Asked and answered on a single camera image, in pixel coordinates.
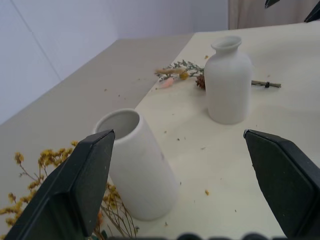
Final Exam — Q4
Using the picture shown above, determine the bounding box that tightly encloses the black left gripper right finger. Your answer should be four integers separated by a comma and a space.
243, 129, 320, 239

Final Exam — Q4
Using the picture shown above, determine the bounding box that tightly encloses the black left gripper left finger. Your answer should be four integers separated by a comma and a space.
2, 129, 116, 240

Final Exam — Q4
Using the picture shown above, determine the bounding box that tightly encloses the white cylindrical ceramic vase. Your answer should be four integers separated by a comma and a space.
92, 108, 180, 221

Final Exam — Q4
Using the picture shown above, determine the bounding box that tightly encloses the white bottle-shaped ceramic vase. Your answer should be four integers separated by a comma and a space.
203, 35, 253, 125

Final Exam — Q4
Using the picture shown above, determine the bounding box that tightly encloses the yellow dried flower bunch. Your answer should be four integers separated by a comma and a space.
0, 140, 139, 240

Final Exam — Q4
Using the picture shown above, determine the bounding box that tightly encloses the mixed dried flower bouquet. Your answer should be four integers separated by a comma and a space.
154, 59, 282, 90

